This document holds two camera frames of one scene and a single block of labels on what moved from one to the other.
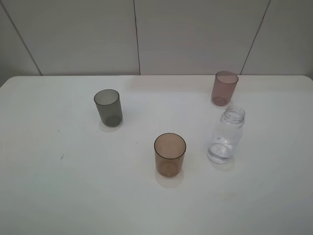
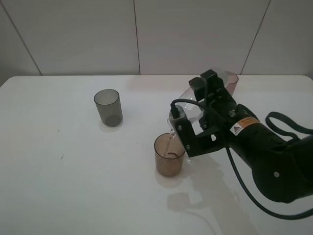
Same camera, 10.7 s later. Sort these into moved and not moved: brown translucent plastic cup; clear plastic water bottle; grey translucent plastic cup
Moved: clear plastic water bottle
Not moved: grey translucent plastic cup; brown translucent plastic cup
